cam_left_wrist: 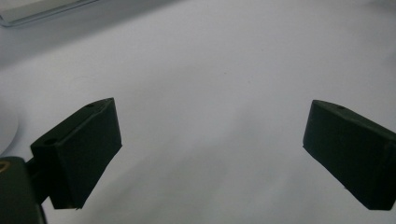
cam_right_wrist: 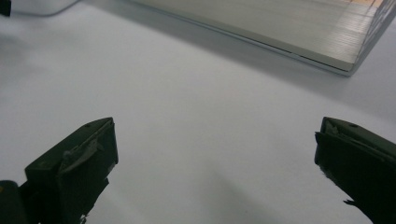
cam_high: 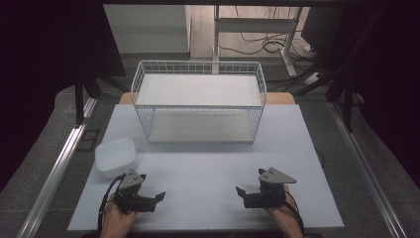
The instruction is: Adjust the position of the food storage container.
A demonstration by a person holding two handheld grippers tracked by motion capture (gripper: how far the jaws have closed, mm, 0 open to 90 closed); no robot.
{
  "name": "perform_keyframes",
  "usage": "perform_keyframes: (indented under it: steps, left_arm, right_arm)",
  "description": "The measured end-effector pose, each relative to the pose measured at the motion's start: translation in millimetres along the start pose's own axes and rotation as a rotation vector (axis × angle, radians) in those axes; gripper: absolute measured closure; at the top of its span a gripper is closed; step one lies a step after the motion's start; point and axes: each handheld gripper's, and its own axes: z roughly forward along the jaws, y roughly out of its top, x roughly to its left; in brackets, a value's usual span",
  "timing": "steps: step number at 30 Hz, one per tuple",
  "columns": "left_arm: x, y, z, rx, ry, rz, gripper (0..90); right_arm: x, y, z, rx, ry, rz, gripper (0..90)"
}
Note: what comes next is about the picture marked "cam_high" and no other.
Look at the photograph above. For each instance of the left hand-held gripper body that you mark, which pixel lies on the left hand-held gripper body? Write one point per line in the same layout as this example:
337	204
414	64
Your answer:
132	200

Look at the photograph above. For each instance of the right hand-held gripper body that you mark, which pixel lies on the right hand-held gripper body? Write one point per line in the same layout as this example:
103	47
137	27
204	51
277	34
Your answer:
270	196

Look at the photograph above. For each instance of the person's right hand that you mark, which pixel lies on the person's right hand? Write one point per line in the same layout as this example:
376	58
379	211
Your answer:
284	214

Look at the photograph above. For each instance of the person's left hand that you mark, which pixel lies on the person's left hand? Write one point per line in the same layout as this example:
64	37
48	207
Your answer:
115	219

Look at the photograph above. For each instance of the white square plastic bowl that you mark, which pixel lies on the white square plastic bowl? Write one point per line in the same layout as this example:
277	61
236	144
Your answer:
115	155

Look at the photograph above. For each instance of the white table mat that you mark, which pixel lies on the white table mat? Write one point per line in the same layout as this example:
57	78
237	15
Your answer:
204	178

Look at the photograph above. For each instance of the black metal stand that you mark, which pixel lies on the black metal stand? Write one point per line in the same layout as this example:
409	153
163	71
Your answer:
347	105
79	102

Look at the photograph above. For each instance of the white power strip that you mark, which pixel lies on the white power strip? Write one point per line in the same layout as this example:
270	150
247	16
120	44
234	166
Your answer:
312	78

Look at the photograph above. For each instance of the white cabinet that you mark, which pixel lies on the white cabinet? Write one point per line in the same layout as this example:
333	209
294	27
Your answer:
148	29

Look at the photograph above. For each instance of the dark curtain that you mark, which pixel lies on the dark curtain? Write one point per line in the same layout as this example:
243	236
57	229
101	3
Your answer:
39	49
389	66

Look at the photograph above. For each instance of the aluminium rail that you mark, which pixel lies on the aluminium rail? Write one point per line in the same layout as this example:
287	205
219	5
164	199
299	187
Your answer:
56	170
366	170

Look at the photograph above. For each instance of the white desk frame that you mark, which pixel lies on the white desk frame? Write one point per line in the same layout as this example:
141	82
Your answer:
254	24

